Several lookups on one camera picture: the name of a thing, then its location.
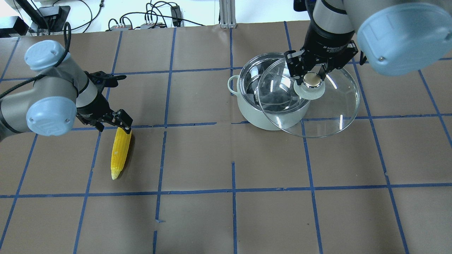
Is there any aluminium frame post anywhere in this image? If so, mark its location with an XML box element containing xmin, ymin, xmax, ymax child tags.
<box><xmin>219</xmin><ymin>0</ymin><xmax>237</xmax><ymax>29</ymax></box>

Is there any yellow corn cob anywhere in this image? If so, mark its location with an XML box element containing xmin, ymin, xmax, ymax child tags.
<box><xmin>111</xmin><ymin>128</ymin><xmax>132</xmax><ymax>180</ymax></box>

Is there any pale green cooking pot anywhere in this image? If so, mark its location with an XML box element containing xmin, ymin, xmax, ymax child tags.
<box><xmin>227</xmin><ymin>53</ymin><xmax>310</xmax><ymax>131</ymax></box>

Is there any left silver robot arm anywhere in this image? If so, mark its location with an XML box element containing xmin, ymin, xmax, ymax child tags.
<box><xmin>0</xmin><ymin>40</ymin><xmax>133</xmax><ymax>140</ymax></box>

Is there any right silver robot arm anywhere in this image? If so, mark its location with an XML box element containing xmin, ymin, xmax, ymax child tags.
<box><xmin>285</xmin><ymin>0</ymin><xmax>452</xmax><ymax>79</ymax></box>

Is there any glass pot lid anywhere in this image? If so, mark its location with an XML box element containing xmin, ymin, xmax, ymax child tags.
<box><xmin>257</xmin><ymin>56</ymin><xmax>361</xmax><ymax>138</ymax></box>

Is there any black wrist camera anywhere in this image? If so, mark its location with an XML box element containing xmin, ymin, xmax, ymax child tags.
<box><xmin>85</xmin><ymin>71</ymin><xmax>126</xmax><ymax>91</ymax></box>

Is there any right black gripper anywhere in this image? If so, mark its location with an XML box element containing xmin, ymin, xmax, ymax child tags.
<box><xmin>285</xmin><ymin>25</ymin><xmax>358</xmax><ymax>85</ymax></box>

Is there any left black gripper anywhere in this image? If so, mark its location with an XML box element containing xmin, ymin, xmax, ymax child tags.
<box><xmin>76</xmin><ymin>93</ymin><xmax>133</xmax><ymax>134</ymax></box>

